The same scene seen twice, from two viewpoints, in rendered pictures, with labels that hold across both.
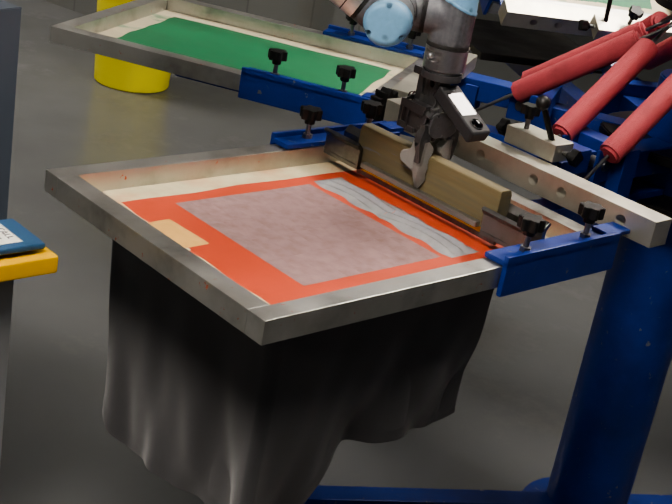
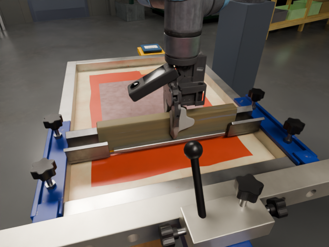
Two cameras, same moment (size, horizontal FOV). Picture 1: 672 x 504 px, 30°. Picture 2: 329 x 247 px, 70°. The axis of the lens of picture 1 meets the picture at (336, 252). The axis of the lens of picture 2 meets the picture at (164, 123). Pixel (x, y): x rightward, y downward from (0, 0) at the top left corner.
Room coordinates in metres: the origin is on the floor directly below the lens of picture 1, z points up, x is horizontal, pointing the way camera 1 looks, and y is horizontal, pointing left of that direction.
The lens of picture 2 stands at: (2.37, -0.57, 1.38)
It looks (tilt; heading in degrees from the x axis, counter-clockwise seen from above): 36 degrees down; 120
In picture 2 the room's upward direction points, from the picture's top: 1 degrees clockwise
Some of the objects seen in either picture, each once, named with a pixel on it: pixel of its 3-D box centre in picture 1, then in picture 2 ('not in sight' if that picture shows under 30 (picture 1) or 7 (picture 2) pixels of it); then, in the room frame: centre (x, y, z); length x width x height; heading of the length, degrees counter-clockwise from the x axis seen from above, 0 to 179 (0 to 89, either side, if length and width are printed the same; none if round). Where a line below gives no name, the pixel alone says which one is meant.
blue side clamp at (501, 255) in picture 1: (551, 258); (58, 166); (1.96, -0.36, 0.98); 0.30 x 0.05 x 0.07; 135
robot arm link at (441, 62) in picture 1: (443, 59); (181, 43); (2.15, -0.12, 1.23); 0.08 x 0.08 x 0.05
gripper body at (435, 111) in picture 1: (432, 102); (183, 79); (2.16, -0.12, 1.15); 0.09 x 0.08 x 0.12; 45
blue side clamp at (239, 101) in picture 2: (335, 146); (265, 130); (2.36, 0.04, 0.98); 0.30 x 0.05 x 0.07; 135
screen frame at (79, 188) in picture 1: (337, 216); (152, 102); (1.99, 0.01, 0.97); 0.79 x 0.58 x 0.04; 135
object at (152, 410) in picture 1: (180, 373); not in sight; (1.78, 0.21, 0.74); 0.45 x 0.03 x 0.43; 45
